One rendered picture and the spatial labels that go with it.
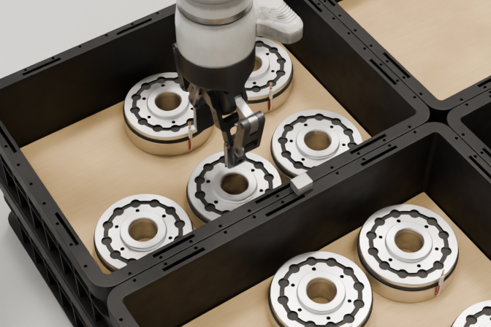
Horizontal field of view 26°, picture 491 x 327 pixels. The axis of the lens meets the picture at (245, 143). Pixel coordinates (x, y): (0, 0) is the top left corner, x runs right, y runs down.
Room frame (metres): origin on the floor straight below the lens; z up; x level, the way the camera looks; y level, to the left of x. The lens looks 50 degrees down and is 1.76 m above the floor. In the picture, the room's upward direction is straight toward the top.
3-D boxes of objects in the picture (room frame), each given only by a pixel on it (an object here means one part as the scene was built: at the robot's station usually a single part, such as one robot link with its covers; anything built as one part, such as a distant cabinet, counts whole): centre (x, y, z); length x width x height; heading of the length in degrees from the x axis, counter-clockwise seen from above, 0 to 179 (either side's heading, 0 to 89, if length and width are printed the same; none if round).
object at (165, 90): (0.82, 0.09, 0.86); 0.05 x 0.05 x 0.01
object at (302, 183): (0.64, -0.05, 0.94); 0.02 x 0.01 x 0.01; 123
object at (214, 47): (0.73, 0.01, 1.08); 0.11 x 0.09 x 0.06; 123
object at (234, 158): (0.69, 0.00, 0.93); 0.03 x 0.01 x 0.05; 33
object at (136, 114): (0.82, 0.09, 0.86); 0.10 x 0.10 x 0.01
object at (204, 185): (0.70, 0.01, 0.86); 0.10 x 0.10 x 0.01
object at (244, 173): (0.70, 0.01, 0.86); 0.05 x 0.05 x 0.01
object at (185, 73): (0.73, 0.03, 1.01); 0.08 x 0.08 x 0.09
